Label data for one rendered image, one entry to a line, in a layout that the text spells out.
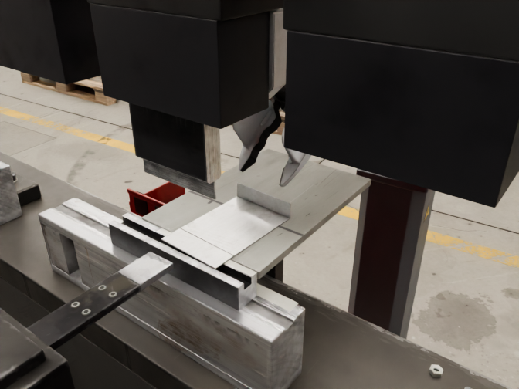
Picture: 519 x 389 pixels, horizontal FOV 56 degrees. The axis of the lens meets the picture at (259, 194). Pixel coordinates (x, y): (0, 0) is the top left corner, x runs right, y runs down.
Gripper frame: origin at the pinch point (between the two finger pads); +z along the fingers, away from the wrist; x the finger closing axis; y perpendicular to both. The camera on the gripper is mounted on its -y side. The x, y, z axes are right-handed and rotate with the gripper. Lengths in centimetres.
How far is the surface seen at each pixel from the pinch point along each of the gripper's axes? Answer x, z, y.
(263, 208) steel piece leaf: 0.5, 4.4, -1.8
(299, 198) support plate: 2.1, 1.2, -6.0
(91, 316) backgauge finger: 1.3, 20.2, 17.5
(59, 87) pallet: -377, -36, -188
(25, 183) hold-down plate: -49, 17, -1
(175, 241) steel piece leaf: -2.4, 12.0, 7.3
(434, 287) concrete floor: -16, -1, -164
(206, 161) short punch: 4.6, 3.3, 15.7
